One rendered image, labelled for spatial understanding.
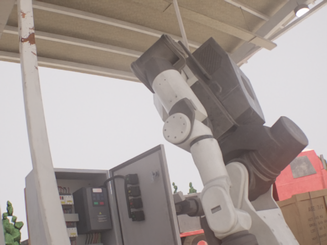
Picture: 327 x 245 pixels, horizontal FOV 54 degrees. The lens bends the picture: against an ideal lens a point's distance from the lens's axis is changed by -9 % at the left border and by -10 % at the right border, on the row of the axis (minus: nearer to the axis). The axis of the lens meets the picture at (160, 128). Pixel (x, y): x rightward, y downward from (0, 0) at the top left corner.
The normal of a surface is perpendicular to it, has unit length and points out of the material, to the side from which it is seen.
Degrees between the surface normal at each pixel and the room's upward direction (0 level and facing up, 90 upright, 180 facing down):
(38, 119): 81
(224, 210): 84
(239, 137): 90
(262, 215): 67
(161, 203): 90
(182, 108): 84
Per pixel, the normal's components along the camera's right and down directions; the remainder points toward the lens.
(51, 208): 0.54, -0.52
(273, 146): -0.51, 0.16
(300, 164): 0.03, -0.43
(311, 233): 0.44, -0.39
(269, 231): -0.73, -0.12
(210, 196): -0.55, -0.31
